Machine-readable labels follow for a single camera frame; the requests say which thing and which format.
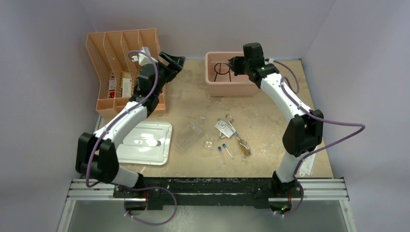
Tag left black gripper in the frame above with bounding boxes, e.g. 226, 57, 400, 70
153, 53, 185, 96

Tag metal crucible tongs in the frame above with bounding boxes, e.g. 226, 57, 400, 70
218, 114, 247, 142

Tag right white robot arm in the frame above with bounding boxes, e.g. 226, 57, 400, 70
205, 43, 323, 197

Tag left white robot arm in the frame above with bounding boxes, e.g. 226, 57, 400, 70
75, 50, 186, 198

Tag pink plastic bin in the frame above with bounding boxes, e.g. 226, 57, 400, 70
205, 52, 260, 97

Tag white red box in organizer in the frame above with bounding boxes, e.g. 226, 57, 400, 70
108, 72, 133, 98

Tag peach slotted file organizer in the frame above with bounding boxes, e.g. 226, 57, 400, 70
86, 29, 164, 120

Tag clear plastic well plate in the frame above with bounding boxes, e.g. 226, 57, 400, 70
173, 122, 204, 152

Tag test tube blue cap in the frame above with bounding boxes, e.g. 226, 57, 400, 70
222, 144, 234, 159
218, 146, 226, 164

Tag brown test tube brush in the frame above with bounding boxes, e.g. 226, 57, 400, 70
239, 140, 251, 156

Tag small clear glass dish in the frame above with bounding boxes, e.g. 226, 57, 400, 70
203, 138, 214, 149

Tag white instruction sheet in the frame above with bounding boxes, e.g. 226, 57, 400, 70
298, 154, 316, 177

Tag black wire tripod stand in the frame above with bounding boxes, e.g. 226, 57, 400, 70
213, 62, 232, 82

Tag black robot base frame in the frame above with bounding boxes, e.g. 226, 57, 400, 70
114, 177, 303, 212

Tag aluminium rail frame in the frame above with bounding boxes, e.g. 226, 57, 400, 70
58, 115, 350, 232

